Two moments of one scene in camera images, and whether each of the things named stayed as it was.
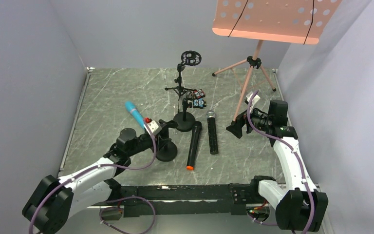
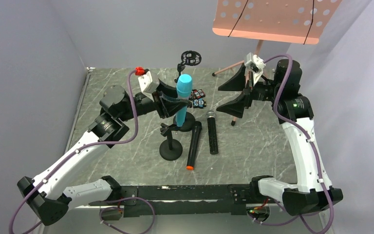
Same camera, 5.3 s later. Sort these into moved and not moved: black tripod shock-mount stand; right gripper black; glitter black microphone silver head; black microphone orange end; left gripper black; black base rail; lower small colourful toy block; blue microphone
Moved: blue microphone; right gripper black; left gripper black
Not moved: black microphone orange end; lower small colourful toy block; black tripod shock-mount stand; glitter black microphone silver head; black base rail
